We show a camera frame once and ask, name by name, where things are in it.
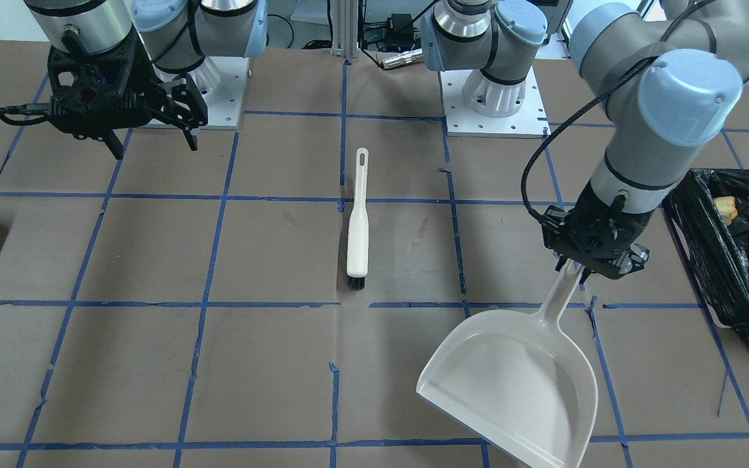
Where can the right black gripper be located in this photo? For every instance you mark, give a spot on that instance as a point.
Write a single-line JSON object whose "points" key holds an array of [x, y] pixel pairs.
{"points": [[142, 79]]}

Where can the aluminium frame post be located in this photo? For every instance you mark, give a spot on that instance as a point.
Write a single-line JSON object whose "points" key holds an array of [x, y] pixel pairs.
{"points": [[344, 27]]}

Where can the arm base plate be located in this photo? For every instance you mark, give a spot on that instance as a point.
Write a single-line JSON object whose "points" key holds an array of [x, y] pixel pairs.
{"points": [[476, 107], [222, 82]]}

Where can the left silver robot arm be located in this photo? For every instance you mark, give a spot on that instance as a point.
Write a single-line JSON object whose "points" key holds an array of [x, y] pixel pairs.
{"points": [[667, 86]]}

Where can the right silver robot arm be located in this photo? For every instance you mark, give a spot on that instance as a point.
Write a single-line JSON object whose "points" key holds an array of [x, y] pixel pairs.
{"points": [[177, 36]]}

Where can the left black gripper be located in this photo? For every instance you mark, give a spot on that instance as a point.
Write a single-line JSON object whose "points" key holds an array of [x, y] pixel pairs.
{"points": [[584, 207]]}

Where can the yellow bread piece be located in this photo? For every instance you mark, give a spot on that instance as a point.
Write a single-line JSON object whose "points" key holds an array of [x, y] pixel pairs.
{"points": [[726, 206]]}

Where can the black bag lined bin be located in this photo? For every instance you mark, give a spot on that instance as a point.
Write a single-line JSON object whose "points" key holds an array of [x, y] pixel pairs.
{"points": [[719, 254]]}

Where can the beige plastic dustpan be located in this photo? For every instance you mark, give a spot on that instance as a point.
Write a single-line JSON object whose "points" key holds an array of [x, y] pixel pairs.
{"points": [[517, 380]]}

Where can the beige hand brush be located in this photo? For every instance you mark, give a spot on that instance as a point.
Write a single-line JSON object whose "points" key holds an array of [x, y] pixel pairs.
{"points": [[357, 255]]}

